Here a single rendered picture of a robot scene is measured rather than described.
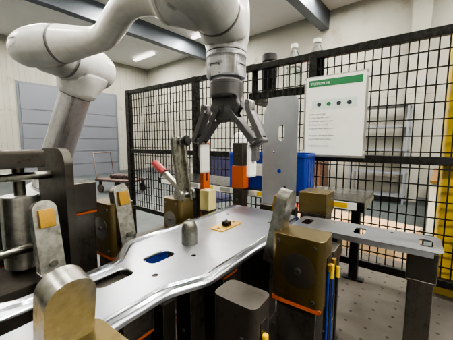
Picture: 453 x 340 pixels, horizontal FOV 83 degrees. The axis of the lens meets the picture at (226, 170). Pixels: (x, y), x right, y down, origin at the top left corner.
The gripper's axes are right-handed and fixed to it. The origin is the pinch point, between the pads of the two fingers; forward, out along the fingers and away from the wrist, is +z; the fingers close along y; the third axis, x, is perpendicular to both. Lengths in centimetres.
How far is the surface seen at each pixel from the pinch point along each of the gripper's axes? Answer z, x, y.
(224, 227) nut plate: 13.3, -1.4, 0.5
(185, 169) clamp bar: 0.9, 1.0, -14.5
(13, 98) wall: -141, 212, -954
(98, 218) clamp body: 10.4, -20.5, -20.3
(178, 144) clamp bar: -5.9, 0.1, -15.9
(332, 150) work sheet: -4, 54, 10
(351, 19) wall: -285, 617, -97
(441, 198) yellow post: 12, 58, 43
